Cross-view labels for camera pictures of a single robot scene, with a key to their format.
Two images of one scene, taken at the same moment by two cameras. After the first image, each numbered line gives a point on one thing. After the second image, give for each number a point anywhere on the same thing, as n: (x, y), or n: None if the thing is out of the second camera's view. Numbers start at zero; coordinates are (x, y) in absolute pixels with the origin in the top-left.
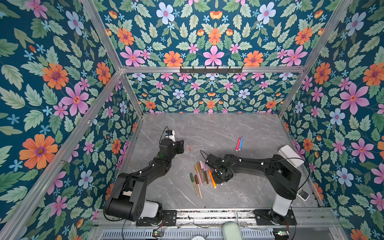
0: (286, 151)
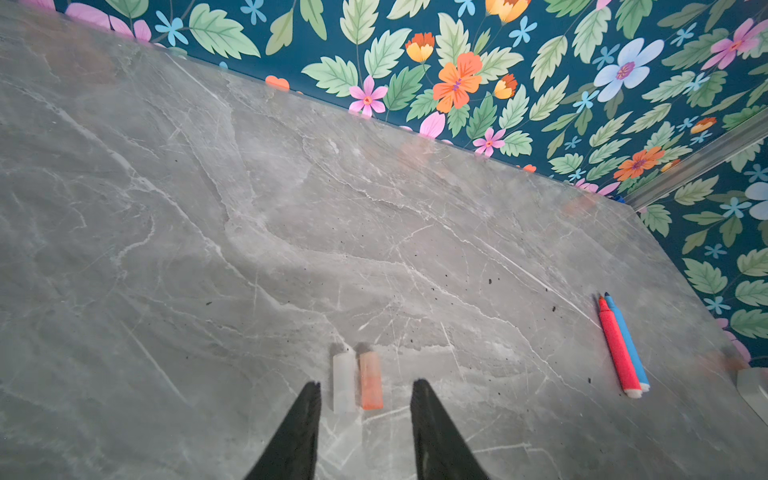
0: (752, 383)
